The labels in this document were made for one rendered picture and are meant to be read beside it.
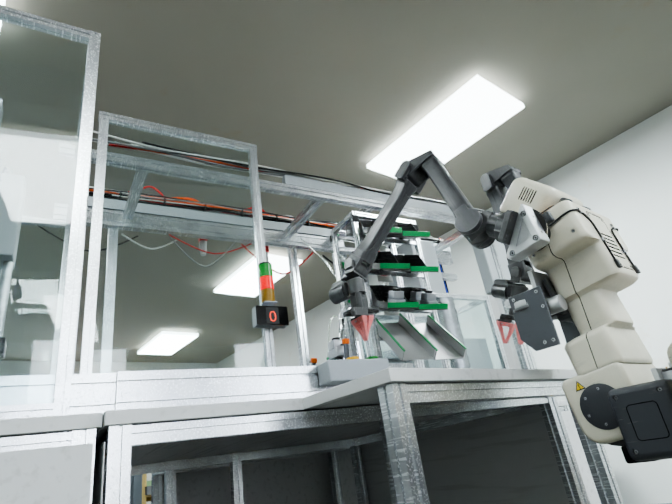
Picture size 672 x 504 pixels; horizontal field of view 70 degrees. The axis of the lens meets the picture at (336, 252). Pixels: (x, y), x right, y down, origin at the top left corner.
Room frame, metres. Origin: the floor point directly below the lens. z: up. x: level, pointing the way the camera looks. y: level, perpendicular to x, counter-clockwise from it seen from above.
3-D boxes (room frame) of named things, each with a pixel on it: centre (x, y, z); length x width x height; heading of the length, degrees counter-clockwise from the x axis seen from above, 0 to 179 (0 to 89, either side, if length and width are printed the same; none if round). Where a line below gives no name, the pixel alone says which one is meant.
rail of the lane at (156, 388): (1.37, 0.19, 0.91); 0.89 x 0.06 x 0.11; 123
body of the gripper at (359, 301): (1.48, -0.05, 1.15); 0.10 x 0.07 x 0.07; 124
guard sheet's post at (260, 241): (1.67, 0.29, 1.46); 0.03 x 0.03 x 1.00; 33
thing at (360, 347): (2.65, -0.01, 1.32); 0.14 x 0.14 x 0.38
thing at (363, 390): (1.59, -0.18, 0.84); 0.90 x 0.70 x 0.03; 132
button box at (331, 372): (1.42, 0.00, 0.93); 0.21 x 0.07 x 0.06; 123
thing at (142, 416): (2.02, 0.29, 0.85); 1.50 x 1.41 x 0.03; 123
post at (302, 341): (2.80, 0.28, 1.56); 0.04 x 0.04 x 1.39; 33
